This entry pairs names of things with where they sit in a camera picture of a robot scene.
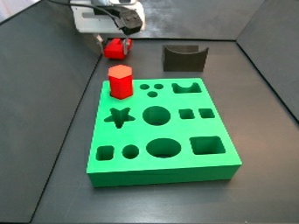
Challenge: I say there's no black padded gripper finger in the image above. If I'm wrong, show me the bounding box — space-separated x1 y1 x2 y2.
122 37 129 55

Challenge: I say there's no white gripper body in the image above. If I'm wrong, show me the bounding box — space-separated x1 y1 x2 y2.
69 0 145 36

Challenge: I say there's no red double-square block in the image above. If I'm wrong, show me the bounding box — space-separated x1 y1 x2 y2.
104 38 132 60

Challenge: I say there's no green foam shape board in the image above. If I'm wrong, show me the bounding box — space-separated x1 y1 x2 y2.
86 78 241 187

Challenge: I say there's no red hexagonal prism block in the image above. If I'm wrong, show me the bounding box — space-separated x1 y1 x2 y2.
106 65 133 100

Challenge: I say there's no black curved holder stand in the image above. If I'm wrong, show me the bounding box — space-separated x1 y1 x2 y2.
162 45 209 72

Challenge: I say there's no black cable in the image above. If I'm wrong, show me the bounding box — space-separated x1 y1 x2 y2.
45 0 126 29

